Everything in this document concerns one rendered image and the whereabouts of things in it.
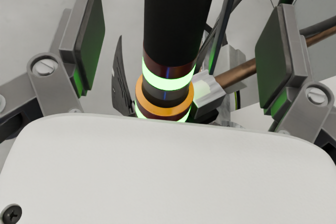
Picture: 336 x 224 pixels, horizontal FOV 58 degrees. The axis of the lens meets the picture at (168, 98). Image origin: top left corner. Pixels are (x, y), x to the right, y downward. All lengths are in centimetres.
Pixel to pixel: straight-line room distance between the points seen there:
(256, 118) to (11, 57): 192
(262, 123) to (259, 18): 200
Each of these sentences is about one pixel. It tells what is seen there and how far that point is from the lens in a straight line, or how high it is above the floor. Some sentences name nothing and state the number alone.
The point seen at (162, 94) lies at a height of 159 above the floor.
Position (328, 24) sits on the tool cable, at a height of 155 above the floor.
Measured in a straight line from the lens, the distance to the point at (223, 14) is 16.
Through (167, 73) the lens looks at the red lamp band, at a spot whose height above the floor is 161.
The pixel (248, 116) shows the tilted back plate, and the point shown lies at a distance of 77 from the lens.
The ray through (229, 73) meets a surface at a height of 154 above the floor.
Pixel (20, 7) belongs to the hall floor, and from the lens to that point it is 269.
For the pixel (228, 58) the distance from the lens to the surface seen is 78.
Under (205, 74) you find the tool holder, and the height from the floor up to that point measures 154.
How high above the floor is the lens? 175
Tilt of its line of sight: 59 degrees down
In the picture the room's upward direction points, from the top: 9 degrees clockwise
